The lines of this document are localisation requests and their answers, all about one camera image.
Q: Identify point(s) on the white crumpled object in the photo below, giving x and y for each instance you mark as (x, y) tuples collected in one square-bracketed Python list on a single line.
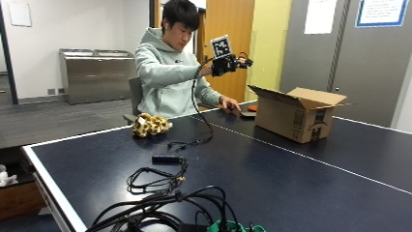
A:
[(6, 178)]

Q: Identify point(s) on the wooden door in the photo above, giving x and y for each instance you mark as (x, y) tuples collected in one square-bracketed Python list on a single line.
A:
[(227, 29)]

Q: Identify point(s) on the the person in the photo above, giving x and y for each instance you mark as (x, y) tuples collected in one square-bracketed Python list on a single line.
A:
[(166, 87)]

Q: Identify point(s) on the stainless steel bin cabinet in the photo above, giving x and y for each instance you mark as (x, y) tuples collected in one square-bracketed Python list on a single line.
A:
[(96, 75)]

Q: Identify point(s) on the green plastic object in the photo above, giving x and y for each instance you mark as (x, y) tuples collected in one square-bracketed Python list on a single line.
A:
[(234, 227)]

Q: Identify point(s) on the brown wooden crate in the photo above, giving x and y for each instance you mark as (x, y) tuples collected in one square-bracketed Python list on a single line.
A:
[(19, 199)]

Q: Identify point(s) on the blue framed poster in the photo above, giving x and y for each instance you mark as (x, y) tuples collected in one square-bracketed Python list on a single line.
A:
[(382, 12)]

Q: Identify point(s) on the small black hub box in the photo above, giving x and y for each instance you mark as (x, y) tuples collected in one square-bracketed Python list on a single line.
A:
[(166, 159)]

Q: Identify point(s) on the black phone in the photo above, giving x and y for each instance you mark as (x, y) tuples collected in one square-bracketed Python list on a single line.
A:
[(247, 114)]

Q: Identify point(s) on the brown cardboard box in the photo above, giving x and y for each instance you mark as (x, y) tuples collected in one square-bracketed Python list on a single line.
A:
[(296, 116)]

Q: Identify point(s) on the grey chair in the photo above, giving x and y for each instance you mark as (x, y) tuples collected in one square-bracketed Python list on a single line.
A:
[(135, 93)]

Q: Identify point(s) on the wall power outlet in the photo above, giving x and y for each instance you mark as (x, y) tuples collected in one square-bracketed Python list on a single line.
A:
[(51, 91)]

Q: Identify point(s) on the white marker cube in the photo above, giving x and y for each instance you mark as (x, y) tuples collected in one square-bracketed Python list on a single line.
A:
[(220, 46)]

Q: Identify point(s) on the orange round object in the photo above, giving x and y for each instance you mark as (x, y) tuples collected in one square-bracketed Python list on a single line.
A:
[(252, 108)]

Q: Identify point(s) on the white paper sheet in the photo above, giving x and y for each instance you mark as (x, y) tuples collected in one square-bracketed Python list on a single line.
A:
[(320, 16)]

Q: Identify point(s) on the grey metal cabinet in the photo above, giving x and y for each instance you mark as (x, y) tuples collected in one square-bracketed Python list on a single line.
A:
[(364, 64)]

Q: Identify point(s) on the yellow spotted plush toy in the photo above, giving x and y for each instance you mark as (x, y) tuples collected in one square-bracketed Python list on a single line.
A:
[(150, 124)]

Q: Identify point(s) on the white wall board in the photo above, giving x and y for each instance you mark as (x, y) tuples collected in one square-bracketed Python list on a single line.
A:
[(19, 13)]

